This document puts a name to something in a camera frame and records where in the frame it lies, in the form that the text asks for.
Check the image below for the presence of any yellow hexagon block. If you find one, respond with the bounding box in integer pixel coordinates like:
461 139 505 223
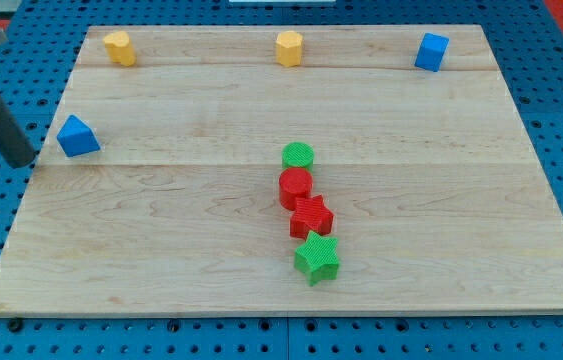
275 31 303 67

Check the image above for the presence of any wooden board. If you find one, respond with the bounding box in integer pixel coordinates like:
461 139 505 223
0 24 563 318

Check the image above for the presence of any red cylinder block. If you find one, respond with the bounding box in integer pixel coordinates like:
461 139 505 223
278 167 313 211

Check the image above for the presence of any green cylinder block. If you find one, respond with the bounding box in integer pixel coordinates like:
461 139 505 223
281 142 315 171

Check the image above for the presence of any red star block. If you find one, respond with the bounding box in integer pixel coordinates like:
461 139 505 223
289 195 334 240

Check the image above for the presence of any green star block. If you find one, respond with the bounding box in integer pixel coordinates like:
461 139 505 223
294 230 340 286

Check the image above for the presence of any blue cube block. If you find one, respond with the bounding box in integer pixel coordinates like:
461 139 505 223
414 33 450 72

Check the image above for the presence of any blue triangle block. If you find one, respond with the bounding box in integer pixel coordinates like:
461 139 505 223
56 115 101 157

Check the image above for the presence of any yellow heart block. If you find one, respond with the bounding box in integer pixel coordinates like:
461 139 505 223
103 31 136 67

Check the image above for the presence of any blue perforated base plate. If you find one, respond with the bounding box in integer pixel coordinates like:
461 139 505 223
0 0 563 359

